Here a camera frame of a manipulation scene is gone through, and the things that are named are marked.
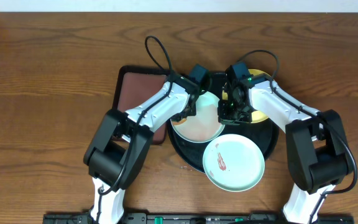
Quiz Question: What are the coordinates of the light blue plate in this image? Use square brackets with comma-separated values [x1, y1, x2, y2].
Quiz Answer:
[171, 92, 225, 143]
[202, 134, 265, 192]

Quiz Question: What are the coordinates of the yellow plate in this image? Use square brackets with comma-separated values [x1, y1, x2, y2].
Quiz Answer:
[221, 69, 269, 123]

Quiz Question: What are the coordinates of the green and yellow sponge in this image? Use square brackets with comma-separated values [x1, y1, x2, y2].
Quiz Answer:
[171, 118, 186, 125]

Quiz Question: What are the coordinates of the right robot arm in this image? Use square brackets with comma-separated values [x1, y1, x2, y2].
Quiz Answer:
[218, 73, 357, 223]

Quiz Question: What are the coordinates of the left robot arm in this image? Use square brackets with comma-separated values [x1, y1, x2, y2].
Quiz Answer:
[83, 73, 201, 223]

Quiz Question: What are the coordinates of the black round tray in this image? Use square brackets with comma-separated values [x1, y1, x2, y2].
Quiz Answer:
[168, 72, 279, 172]

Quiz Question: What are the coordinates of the black rectangular tray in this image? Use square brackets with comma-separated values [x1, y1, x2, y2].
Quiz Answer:
[112, 65, 172, 146]

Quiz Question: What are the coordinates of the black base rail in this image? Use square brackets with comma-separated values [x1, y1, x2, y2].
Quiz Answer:
[42, 212, 356, 224]

